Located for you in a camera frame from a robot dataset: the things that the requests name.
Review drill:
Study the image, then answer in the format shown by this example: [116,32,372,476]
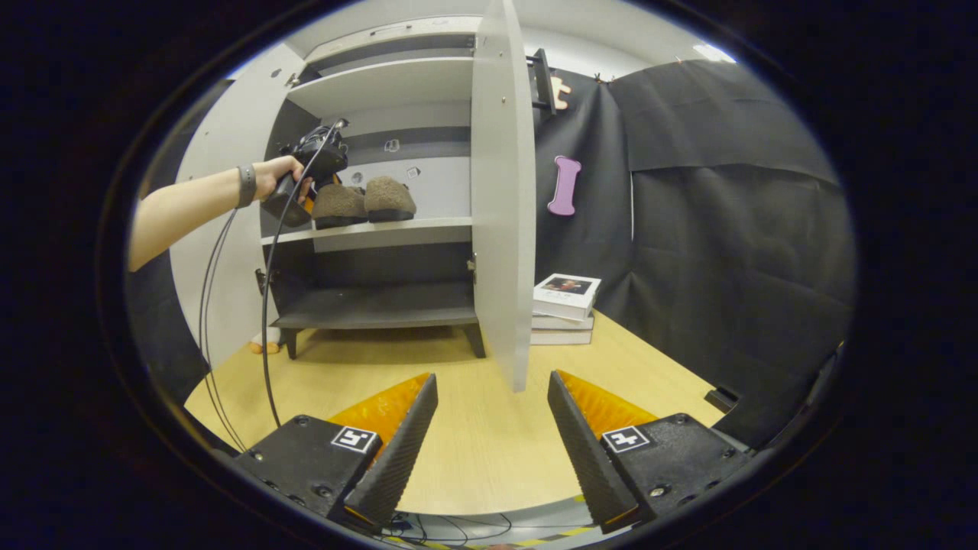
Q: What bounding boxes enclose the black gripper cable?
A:
[199,208,249,453]
[261,118,348,429]

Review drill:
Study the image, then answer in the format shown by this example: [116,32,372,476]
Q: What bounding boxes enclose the brown fuzzy shoe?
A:
[364,176,417,223]
[312,183,369,230]

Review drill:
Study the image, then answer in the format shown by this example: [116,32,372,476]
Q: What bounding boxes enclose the thin black cable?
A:
[378,512,514,546]

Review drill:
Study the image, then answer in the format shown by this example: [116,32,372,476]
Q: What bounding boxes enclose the white shoe cabinet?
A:
[260,15,490,360]

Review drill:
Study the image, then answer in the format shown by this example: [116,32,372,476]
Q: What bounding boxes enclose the white shoe cabinet door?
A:
[170,44,306,369]
[471,0,557,393]

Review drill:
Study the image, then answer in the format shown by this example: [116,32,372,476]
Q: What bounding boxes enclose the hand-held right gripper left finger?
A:
[233,372,440,533]

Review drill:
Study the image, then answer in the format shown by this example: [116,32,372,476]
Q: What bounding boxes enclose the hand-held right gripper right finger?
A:
[546,370,753,534]

